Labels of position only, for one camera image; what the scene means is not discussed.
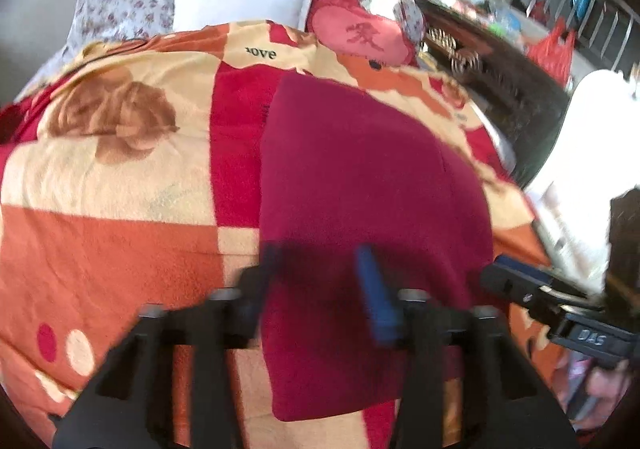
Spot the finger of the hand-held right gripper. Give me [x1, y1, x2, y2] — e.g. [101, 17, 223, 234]
[481, 255, 568, 325]

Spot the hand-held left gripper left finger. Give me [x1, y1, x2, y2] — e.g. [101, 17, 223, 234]
[52, 245, 282, 449]

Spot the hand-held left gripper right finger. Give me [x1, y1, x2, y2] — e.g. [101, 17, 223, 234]
[355, 245, 579, 449]

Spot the dark red garment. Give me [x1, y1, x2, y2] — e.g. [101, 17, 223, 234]
[259, 74, 496, 425]

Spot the person's right hand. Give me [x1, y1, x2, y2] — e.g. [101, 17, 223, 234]
[585, 363, 634, 404]

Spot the dark wooden cabinet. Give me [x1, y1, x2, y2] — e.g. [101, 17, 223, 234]
[605, 189, 640, 315]

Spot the white cloth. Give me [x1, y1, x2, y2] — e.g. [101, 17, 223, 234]
[522, 70, 640, 295]

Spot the red orange checked blanket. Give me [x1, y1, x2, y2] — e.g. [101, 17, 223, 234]
[0, 21, 576, 449]

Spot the dark carved wooden headboard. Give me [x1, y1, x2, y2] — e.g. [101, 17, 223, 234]
[410, 0, 573, 190]

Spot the red plastic bag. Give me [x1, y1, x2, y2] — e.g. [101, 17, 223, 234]
[525, 18, 576, 84]

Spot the pink heart cushion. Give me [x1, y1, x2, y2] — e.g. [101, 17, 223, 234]
[306, 0, 418, 68]

